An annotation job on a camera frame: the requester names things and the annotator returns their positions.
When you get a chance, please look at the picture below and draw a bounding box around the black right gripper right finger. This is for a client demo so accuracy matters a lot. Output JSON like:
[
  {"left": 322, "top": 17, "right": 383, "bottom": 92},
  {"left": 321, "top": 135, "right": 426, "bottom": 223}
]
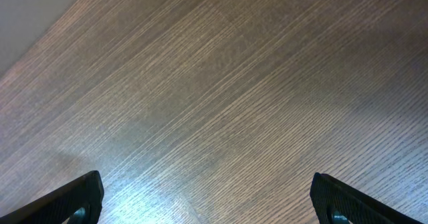
[{"left": 310, "top": 173, "right": 421, "bottom": 224}]

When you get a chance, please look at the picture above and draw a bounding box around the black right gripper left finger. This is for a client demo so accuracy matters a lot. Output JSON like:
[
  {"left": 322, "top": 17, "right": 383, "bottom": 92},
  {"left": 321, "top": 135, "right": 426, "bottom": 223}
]
[{"left": 1, "top": 171, "right": 104, "bottom": 224}]

